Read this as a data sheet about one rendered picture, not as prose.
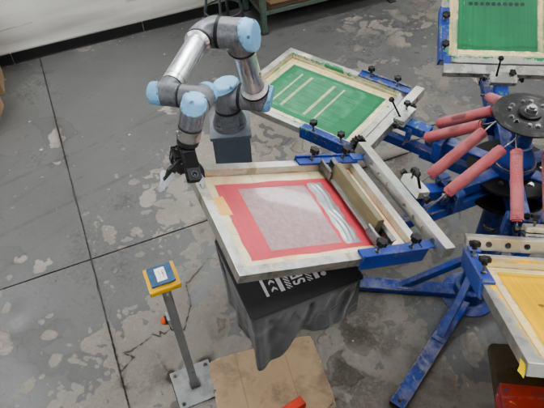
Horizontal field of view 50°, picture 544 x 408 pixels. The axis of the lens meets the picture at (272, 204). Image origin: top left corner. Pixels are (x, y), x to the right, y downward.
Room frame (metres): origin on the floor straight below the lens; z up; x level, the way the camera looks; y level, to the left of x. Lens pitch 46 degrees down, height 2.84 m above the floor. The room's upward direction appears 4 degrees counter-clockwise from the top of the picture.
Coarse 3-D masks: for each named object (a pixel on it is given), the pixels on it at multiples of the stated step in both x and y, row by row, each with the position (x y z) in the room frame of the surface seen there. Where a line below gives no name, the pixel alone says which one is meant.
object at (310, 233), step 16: (240, 224) 1.40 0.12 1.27; (256, 224) 1.41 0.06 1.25; (272, 224) 1.42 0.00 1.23; (288, 224) 1.44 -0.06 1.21; (304, 224) 1.45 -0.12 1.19; (320, 224) 1.46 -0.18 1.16; (352, 224) 1.49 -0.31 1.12; (256, 240) 1.32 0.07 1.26; (272, 240) 1.34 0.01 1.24; (288, 240) 1.35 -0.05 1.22; (304, 240) 1.36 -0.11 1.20; (320, 240) 1.37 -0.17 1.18; (336, 240) 1.38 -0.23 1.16; (368, 240) 1.41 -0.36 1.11; (256, 256) 1.25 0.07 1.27; (272, 256) 1.26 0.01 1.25
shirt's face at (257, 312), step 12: (216, 240) 1.60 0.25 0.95; (324, 276) 1.37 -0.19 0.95; (336, 276) 1.37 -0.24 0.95; (348, 276) 1.36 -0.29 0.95; (360, 276) 1.36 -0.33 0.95; (240, 288) 1.34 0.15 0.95; (252, 288) 1.34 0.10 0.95; (300, 288) 1.32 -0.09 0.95; (312, 288) 1.32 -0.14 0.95; (324, 288) 1.31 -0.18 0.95; (252, 300) 1.28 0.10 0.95; (264, 300) 1.28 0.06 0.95; (276, 300) 1.27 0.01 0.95; (288, 300) 1.27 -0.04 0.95; (252, 312) 1.23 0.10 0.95; (264, 312) 1.22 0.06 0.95
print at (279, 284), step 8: (320, 272) 1.39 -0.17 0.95; (264, 280) 1.37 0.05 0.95; (272, 280) 1.37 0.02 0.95; (280, 280) 1.37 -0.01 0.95; (288, 280) 1.37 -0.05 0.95; (296, 280) 1.36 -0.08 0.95; (304, 280) 1.36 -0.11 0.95; (264, 288) 1.33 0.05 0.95; (272, 288) 1.33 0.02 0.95; (280, 288) 1.33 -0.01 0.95; (288, 288) 1.33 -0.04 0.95
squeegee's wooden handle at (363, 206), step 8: (336, 168) 1.74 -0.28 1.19; (344, 168) 1.72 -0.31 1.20; (336, 176) 1.71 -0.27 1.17; (344, 176) 1.68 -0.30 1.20; (344, 184) 1.66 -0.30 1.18; (352, 184) 1.63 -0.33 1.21; (344, 192) 1.64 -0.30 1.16; (352, 192) 1.60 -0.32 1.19; (360, 192) 1.58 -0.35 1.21; (352, 200) 1.58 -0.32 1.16; (360, 200) 1.54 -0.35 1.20; (368, 200) 1.54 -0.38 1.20; (360, 208) 1.52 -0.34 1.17; (368, 208) 1.49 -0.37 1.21; (360, 216) 1.50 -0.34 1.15; (368, 216) 1.47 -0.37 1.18; (376, 216) 1.44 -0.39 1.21; (376, 224) 1.42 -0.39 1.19; (376, 232) 1.42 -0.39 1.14
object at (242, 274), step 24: (216, 168) 1.67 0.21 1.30; (240, 168) 1.70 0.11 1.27; (264, 168) 1.73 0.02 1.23; (288, 168) 1.77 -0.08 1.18; (312, 168) 1.81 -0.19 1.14; (360, 168) 1.84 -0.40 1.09; (216, 216) 1.39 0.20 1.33; (408, 240) 1.42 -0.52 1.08; (240, 264) 1.17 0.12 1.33; (264, 264) 1.18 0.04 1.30; (288, 264) 1.20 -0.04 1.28; (312, 264) 1.21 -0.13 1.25; (336, 264) 1.23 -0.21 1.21
